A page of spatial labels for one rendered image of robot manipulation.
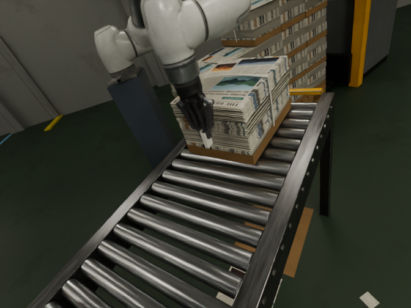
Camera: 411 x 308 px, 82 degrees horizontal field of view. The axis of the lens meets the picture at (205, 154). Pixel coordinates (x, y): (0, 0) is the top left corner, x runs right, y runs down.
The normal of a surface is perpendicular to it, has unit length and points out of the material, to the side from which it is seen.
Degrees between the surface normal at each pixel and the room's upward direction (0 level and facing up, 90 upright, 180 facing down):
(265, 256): 0
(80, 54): 90
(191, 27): 93
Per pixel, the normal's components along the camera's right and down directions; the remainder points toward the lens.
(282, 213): -0.29, -0.76
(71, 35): 0.06, 0.59
